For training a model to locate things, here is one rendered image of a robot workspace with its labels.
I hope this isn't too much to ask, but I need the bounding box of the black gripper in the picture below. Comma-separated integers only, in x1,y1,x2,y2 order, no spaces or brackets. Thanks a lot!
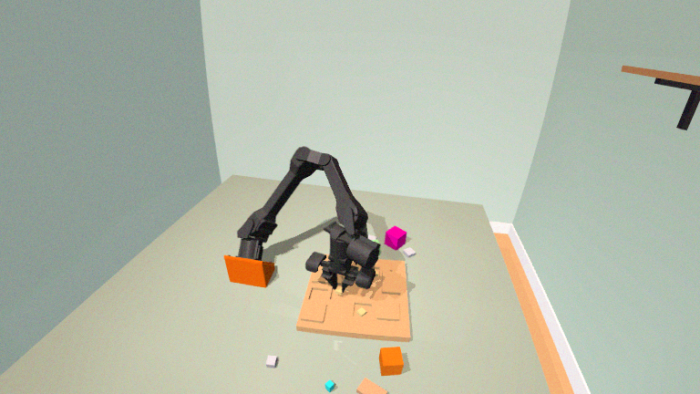
305,251,376,293

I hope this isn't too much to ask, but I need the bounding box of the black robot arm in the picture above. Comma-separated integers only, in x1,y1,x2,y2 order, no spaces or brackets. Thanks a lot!
235,146,380,270

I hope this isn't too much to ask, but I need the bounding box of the magenta cube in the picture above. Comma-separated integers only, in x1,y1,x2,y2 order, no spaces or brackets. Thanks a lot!
384,226,407,250

